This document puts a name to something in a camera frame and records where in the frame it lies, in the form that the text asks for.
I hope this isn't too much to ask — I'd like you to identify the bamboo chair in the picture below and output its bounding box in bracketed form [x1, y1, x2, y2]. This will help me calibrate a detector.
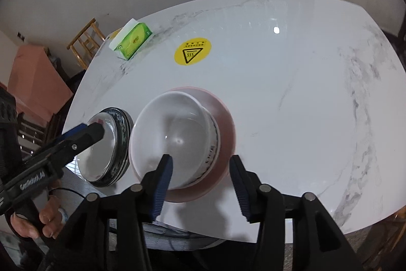
[66, 18, 107, 70]

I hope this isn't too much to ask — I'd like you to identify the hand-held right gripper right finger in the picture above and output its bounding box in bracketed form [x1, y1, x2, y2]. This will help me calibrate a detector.
[228, 154, 362, 271]

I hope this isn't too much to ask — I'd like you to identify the yellow round warning sticker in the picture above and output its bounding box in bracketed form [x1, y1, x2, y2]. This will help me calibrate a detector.
[174, 38, 212, 67]

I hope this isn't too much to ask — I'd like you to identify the pink bowl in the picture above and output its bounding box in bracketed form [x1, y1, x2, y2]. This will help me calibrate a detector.
[165, 86, 237, 203]

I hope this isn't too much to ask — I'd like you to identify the green tissue pack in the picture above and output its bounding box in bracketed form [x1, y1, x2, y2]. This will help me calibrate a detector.
[109, 18, 153, 61]

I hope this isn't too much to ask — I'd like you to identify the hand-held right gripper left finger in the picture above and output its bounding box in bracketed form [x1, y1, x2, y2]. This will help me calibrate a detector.
[38, 153, 174, 271]

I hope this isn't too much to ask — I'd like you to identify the large blue floral plate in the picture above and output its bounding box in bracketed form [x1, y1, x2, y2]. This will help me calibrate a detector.
[75, 106, 134, 188]

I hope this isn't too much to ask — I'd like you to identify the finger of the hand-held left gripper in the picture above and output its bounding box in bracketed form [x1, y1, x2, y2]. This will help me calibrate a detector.
[51, 123, 90, 148]
[20, 122, 106, 170]

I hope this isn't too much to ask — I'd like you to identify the white ribbed bowl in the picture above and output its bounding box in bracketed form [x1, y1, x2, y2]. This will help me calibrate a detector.
[129, 91, 222, 190]

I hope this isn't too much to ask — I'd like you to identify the dark wooden furniture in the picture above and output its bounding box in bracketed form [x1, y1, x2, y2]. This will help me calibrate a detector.
[16, 112, 65, 160]

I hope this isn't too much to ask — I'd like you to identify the orange cloth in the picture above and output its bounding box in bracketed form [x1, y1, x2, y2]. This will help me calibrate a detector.
[7, 44, 75, 116]

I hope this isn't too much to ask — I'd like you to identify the white printed bowl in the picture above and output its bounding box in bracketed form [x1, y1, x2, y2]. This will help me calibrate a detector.
[131, 96, 210, 186]

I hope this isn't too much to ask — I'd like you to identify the person's left hand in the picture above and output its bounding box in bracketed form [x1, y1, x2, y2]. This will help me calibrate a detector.
[9, 193, 69, 240]

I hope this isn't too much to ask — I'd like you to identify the small blue floral plate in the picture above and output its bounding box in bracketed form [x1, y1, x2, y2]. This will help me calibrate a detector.
[79, 107, 129, 186]

